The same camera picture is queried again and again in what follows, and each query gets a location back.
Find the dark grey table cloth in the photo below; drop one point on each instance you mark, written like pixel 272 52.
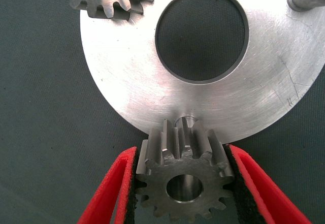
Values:
pixel 38 81

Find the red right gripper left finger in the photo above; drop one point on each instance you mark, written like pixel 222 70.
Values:
pixel 111 188

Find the round metal carrier plate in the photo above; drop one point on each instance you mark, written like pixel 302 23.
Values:
pixel 127 69

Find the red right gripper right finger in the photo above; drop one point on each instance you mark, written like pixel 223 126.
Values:
pixel 259 191

